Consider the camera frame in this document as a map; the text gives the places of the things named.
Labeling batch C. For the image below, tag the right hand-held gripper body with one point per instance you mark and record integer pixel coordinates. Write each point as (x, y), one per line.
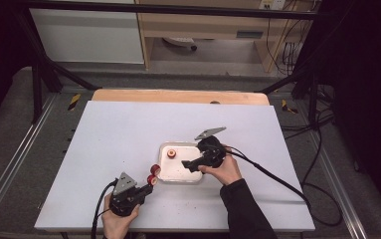
(213, 151)

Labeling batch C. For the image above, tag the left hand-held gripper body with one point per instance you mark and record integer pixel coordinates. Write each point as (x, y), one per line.
(123, 199)

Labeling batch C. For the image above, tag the white square tray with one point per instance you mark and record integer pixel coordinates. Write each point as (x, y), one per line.
(174, 172)

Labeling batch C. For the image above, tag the person's right hand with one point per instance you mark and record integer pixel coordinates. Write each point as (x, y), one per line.
(227, 172)

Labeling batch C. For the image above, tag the person's left hand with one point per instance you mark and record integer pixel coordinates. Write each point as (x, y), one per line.
(116, 225)

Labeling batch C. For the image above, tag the wooden table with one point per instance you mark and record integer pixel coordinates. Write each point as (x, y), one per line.
(178, 97)

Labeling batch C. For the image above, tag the yellow black floor tape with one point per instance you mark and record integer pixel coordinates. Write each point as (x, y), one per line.
(74, 101)
(287, 107)

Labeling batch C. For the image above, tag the black metal stand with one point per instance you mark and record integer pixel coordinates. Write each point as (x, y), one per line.
(37, 93)
(312, 96)

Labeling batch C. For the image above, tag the white chair base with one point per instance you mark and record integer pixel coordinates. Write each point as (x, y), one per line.
(179, 41)

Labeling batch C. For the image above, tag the light wooden desk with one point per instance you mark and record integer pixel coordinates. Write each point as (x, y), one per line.
(194, 28)

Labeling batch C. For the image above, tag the white cabinet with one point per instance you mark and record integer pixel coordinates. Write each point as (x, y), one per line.
(88, 33)

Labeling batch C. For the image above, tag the aluminium floor rail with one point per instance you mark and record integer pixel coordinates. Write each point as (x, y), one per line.
(15, 160)
(339, 191)

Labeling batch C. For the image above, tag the black metal frame bar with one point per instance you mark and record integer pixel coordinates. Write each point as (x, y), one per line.
(178, 10)

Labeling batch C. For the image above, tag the white wall socket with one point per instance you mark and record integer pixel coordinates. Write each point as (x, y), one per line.
(272, 4)

